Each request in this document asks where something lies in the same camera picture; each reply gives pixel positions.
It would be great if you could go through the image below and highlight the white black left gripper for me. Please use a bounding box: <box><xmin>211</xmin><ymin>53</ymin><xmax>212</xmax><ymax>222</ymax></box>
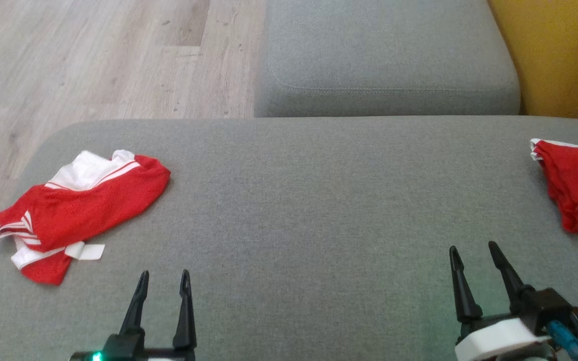
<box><xmin>70</xmin><ymin>269</ymin><xmax>198</xmax><ymax>361</ymax></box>

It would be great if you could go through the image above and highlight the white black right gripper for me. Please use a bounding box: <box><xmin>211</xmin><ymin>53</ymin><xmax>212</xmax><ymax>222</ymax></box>
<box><xmin>449</xmin><ymin>241</ymin><xmax>578</xmax><ymax>361</ymax></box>

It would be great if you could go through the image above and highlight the red white jersey shirt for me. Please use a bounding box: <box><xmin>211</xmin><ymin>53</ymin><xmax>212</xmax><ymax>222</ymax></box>
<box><xmin>0</xmin><ymin>149</ymin><xmax>172</xmax><ymax>286</ymax></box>

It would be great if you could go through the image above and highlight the large grey fabric sofa seat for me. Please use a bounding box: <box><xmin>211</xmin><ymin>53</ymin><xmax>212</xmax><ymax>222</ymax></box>
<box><xmin>0</xmin><ymin>116</ymin><xmax>578</xmax><ymax>361</ymax></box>

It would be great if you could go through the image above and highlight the large yellow sofa back cushion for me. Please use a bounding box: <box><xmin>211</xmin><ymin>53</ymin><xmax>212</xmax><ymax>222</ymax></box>
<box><xmin>487</xmin><ymin>0</ymin><xmax>578</xmax><ymax>126</ymax></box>

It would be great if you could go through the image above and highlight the grey sofa seat cushion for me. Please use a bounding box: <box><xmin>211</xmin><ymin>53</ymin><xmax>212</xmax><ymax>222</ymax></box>
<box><xmin>253</xmin><ymin>0</ymin><xmax>521</xmax><ymax>118</ymax></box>

